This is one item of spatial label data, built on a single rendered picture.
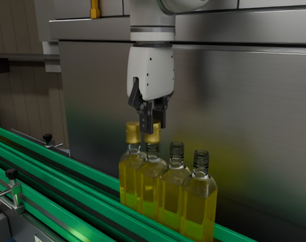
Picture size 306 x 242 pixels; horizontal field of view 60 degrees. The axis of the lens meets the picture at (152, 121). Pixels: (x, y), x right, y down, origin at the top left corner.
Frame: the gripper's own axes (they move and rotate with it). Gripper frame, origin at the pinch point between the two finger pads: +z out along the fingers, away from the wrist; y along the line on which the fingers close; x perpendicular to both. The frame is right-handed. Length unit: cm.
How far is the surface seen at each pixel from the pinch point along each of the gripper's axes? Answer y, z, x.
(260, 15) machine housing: -13.2, -20.5, 15.4
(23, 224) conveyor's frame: 15.5, 32.8, -33.0
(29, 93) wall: -135, 60, -320
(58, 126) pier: -146, 100, -275
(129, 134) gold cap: 1.3, 3.9, -5.4
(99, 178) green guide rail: -3.3, 23.3, -22.6
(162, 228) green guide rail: 3.9, 21.7, 5.6
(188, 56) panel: -12.2, -12.4, 0.7
